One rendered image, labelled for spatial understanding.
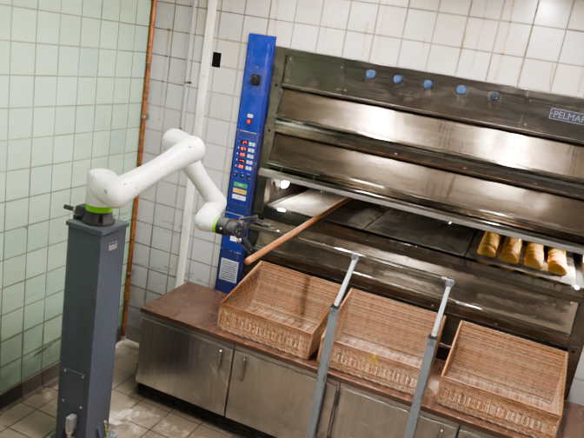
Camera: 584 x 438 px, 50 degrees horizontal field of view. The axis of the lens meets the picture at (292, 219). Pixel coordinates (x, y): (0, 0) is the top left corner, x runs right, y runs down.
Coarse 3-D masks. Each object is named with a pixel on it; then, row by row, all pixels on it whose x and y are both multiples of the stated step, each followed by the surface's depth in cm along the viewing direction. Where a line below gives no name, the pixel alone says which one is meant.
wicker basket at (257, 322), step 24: (264, 264) 375; (240, 288) 356; (264, 288) 373; (288, 288) 369; (312, 288) 364; (336, 288) 358; (240, 312) 333; (264, 312) 368; (288, 312) 367; (312, 312) 362; (264, 336) 330; (288, 336) 324; (312, 336) 319
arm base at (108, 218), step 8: (64, 208) 293; (72, 208) 291; (80, 208) 287; (80, 216) 287; (88, 216) 283; (96, 216) 283; (104, 216) 284; (112, 216) 289; (88, 224) 283; (96, 224) 282; (104, 224) 284; (112, 224) 288
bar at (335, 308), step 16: (256, 224) 334; (304, 240) 324; (352, 256) 315; (368, 256) 313; (352, 272) 313; (416, 272) 304; (448, 288) 299; (336, 304) 303; (336, 320) 303; (432, 336) 285; (432, 352) 286; (320, 368) 309; (320, 384) 311; (416, 384) 292; (320, 400) 313; (416, 400) 293; (416, 416) 295
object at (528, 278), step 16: (272, 208) 370; (320, 224) 359; (336, 224) 358; (368, 240) 350; (384, 240) 347; (400, 240) 347; (432, 256) 338; (448, 256) 335; (464, 256) 336; (496, 272) 327; (512, 272) 324; (560, 288) 316; (576, 288) 315
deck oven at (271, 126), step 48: (288, 48) 346; (576, 96) 297; (336, 144) 346; (384, 144) 336; (288, 192) 405; (384, 192) 341; (576, 192) 305; (576, 240) 309; (384, 288) 353; (528, 288) 322; (528, 336) 327; (576, 336) 318
